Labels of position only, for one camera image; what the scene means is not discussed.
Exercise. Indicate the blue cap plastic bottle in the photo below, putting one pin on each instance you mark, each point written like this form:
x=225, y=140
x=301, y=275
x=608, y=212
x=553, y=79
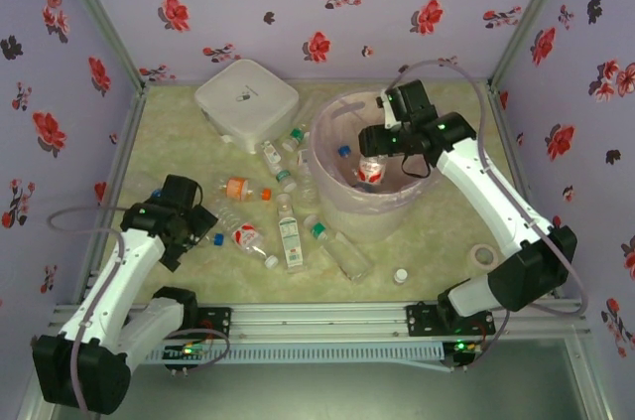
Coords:
x=156, y=193
x=225, y=221
x=343, y=151

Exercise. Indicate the red label plastic bottle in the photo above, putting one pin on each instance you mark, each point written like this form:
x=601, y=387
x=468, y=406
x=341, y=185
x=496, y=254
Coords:
x=248, y=236
x=372, y=172

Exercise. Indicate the orange label bottle orange cap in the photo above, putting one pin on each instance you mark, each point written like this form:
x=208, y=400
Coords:
x=238, y=189

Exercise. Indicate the translucent plastic bin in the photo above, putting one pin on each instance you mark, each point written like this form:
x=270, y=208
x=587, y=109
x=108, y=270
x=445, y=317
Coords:
x=330, y=122

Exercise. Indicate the white round waste bin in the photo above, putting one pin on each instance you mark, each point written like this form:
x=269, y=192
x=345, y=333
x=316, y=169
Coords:
x=367, y=216

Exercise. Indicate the small clear bottle green cap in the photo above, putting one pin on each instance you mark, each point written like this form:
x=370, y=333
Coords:
x=296, y=133
x=285, y=179

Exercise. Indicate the clear plastic bottle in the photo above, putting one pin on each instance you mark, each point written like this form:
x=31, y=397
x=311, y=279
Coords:
x=307, y=186

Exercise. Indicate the tall bottle green white label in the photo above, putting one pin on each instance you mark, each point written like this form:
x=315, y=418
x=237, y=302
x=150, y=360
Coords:
x=291, y=241

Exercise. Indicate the small white label bottle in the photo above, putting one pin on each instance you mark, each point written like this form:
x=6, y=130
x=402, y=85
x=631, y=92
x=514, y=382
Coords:
x=270, y=154

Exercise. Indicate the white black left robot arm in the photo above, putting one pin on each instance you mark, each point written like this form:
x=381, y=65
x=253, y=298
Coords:
x=99, y=301

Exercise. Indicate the small circuit board green light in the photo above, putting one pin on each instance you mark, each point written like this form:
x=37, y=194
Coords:
x=186, y=350
x=461, y=348

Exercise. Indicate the pale green marbled table mat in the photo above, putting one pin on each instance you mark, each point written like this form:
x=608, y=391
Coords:
x=446, y=261

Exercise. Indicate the white square plastic box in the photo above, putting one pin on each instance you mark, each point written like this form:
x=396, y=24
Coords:
x=245, y=102

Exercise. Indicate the small white bottle cap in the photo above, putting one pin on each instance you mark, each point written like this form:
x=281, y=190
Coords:
x=401, y=275

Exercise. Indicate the beige tape roll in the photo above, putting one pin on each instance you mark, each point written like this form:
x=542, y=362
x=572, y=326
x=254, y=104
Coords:
x=483, y=265

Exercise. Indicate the long aluminium base rail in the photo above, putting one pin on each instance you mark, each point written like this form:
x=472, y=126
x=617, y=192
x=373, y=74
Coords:
x=317, y=323

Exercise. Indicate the aluminium corner post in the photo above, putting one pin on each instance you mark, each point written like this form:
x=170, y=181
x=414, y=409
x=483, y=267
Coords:
x=102, y=18
x=529, y=18

